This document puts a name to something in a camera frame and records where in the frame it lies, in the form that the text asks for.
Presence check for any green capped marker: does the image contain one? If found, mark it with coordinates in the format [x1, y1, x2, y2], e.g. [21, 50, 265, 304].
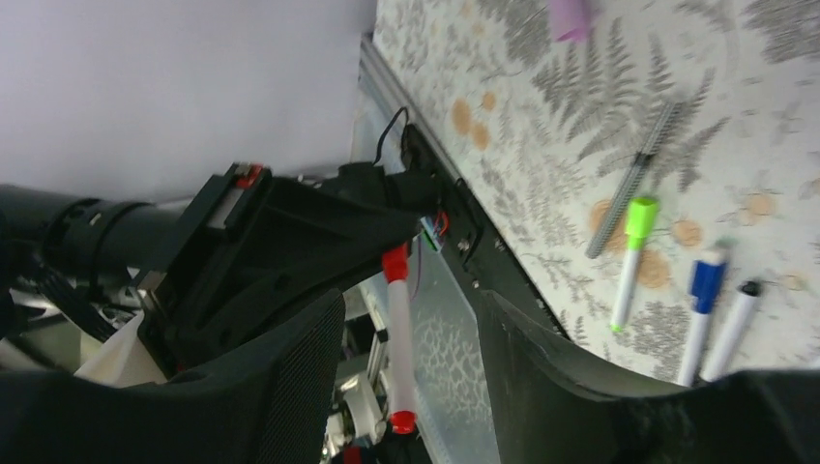
[610, 196, 659, 333]

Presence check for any red capped white marker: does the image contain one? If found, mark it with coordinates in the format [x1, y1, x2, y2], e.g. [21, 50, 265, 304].
[382, 245, 417, 435]

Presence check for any black tipped white marker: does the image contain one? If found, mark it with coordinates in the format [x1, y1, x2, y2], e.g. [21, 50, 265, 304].
[700, 279, 763, 382]

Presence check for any blue capped marker lower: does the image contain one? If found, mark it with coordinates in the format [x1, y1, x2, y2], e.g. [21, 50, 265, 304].
[676, 245, 728, 387]

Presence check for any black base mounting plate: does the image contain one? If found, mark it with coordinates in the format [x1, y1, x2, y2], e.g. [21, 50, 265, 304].
[400, 124, 568, 337]

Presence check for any floral table mat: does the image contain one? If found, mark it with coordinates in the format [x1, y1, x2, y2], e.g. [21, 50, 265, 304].
[374, 1, 819, 381]

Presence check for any grey pen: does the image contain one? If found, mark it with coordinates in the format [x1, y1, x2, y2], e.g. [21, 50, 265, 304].
[585, 101, 684, 259]

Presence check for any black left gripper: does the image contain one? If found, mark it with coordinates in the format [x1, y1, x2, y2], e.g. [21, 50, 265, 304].
[38, 164, 424, 376]

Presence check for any pink highlighter cap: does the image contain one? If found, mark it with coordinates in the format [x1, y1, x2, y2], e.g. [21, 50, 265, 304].
[547, 0, 593, 44]

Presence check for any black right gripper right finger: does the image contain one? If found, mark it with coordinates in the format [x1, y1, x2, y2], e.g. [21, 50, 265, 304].
[479, 291, 819, 463]

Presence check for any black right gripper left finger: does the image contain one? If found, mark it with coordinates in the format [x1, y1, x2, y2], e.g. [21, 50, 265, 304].
[1, 290, 345, 463]

